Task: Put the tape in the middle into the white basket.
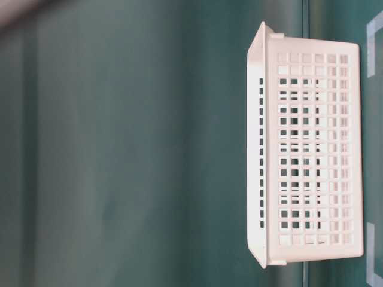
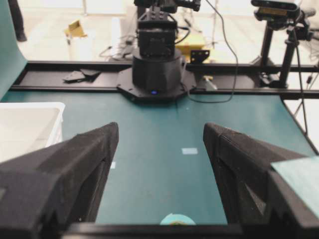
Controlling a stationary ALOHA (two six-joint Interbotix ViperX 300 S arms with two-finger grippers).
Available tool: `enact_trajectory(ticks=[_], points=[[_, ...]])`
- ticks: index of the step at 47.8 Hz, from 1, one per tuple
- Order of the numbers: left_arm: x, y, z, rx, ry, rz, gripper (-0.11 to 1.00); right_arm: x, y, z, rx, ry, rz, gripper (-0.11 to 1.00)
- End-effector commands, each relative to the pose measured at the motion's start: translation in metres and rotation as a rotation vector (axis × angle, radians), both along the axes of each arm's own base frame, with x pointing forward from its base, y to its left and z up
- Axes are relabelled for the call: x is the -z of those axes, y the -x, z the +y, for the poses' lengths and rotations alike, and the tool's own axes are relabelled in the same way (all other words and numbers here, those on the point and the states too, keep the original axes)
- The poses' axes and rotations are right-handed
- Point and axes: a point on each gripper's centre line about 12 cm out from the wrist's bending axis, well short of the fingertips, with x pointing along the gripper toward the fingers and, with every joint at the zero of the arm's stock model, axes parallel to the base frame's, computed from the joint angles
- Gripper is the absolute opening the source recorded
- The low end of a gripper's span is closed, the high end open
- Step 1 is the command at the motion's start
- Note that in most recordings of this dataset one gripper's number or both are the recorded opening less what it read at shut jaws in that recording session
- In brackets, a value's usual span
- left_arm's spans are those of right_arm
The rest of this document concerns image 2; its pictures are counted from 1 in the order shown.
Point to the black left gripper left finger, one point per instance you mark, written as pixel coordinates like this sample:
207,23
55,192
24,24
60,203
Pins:
43,192

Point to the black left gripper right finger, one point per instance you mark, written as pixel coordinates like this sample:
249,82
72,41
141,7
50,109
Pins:
252,193

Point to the teal tape roll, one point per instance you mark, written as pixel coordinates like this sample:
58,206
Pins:
177,219

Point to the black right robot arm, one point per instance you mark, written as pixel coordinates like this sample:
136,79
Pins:
158,71

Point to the white plastic basket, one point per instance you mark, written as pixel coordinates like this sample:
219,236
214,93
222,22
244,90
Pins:
27,127

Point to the small tape marker left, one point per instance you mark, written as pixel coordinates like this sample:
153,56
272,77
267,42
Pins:
113,165

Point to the small tape marker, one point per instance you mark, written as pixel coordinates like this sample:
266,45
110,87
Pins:
113,165
189,151

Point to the small tape marker right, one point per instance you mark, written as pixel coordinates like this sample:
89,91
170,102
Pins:
189,151

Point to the cardboard box on floor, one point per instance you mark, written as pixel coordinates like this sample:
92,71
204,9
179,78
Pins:
75,29

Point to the yellow box on floor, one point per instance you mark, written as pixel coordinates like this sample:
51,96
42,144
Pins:
195,41

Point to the black table frame rail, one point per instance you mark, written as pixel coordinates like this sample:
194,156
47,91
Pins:
201,79

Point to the black camera on stand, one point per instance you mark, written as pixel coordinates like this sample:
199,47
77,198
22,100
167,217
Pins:
291,20

